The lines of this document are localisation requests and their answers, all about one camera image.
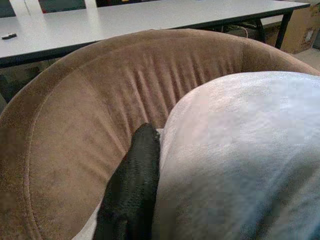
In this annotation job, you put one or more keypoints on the brown cardboard box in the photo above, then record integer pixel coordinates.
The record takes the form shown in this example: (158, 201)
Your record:
(300, 27)

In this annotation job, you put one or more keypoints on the grey table with black frame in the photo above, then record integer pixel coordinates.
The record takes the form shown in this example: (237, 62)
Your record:
(125, 22)

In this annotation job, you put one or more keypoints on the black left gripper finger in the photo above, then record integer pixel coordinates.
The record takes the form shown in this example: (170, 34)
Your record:
(135, 187)

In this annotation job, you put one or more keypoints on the brown bean bag sofa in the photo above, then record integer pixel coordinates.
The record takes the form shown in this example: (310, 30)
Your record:
(87, 112)

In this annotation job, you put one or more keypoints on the small black gadget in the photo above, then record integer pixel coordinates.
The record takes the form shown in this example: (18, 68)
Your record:
(8, 36)

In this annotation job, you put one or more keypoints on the light grey pillow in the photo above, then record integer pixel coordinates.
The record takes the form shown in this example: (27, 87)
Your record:
(237, 150)

